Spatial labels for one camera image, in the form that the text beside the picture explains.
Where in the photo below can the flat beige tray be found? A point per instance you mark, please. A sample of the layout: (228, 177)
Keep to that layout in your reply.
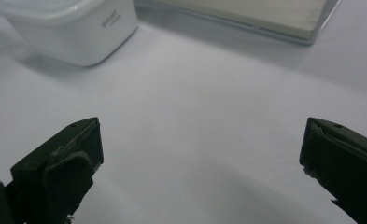
(249, 14)

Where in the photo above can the white plastic container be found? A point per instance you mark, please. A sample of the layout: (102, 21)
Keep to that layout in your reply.
(75, 28)

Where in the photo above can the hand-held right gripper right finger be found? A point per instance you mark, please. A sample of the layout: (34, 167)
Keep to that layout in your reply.
(346, 165)

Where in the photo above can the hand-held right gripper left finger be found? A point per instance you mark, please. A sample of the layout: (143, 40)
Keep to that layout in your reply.
(63, 168)

